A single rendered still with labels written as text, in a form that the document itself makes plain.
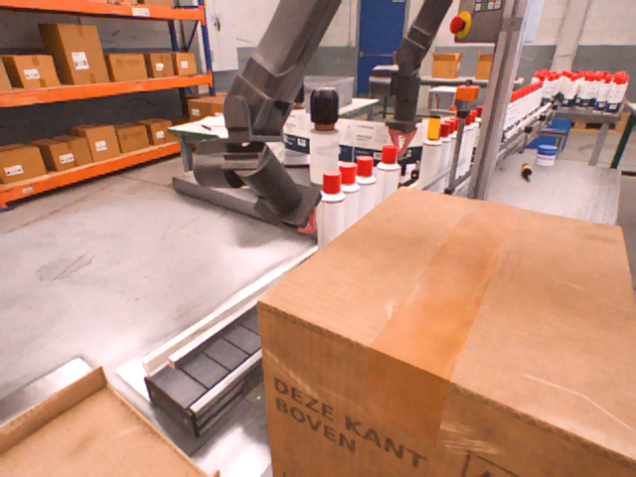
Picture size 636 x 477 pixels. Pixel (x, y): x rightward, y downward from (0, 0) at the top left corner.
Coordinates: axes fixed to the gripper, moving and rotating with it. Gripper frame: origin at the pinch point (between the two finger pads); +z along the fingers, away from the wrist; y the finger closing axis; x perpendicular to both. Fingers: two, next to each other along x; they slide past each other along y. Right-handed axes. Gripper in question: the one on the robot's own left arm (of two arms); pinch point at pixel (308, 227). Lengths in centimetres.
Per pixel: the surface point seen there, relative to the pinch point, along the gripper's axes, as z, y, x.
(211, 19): 186, 450, -309
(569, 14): 461, 70, -663
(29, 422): -15.5, 12.4, 42.7
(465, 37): 15, -3, -65
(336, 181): -1.7, -1.6, -9.2
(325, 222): 3.0, -0.6, -3.0
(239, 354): -3.5, -2.9, 23.5
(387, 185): 17.3, -1.0, -21.4
